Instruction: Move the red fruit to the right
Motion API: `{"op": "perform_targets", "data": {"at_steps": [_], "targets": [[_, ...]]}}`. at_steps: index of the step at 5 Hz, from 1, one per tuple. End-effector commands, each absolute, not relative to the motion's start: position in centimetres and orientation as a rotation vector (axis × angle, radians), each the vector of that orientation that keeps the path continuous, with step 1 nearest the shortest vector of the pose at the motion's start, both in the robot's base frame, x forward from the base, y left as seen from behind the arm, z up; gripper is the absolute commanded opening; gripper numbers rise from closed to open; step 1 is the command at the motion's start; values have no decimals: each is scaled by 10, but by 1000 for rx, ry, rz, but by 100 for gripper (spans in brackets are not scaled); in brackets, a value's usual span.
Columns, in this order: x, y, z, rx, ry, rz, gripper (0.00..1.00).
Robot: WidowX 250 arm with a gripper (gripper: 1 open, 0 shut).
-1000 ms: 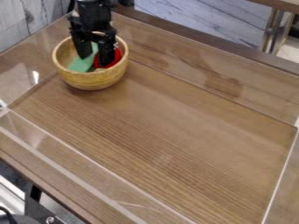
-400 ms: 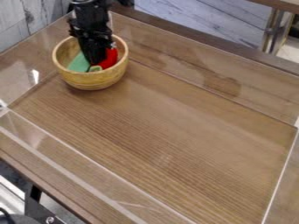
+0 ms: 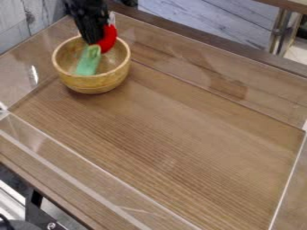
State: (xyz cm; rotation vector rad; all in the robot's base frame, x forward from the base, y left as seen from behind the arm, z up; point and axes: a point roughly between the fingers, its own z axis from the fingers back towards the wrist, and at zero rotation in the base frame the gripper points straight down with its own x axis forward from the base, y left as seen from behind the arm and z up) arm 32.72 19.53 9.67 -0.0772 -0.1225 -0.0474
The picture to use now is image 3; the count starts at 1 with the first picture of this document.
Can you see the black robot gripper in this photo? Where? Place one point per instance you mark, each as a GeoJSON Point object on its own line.
{"type": "Point", "coordinates": [91, 14]}

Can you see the red plush fruit green stem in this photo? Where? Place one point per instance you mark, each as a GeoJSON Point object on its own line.
{"type": "Point", "coordinates": [107, 42]}

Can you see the light wooden bowl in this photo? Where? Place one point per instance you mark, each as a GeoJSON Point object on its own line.
{"type": "Point", "coordinates": [112, 70]}

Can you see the green rectangular block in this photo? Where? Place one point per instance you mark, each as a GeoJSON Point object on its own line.
{"type": "Point", "coordinates": [88, 62]}

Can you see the clear acrylic tray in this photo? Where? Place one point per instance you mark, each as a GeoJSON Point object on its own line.
{"type": "Point", "coordinates": [186, 149]}

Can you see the metal table leg background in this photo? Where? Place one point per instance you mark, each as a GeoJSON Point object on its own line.
{"type": "Point", "coordinates": [284, 31]}

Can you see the black metal table bracket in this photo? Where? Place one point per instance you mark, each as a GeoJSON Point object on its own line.
{"type": "Point", "coordinates": [36, 216]}

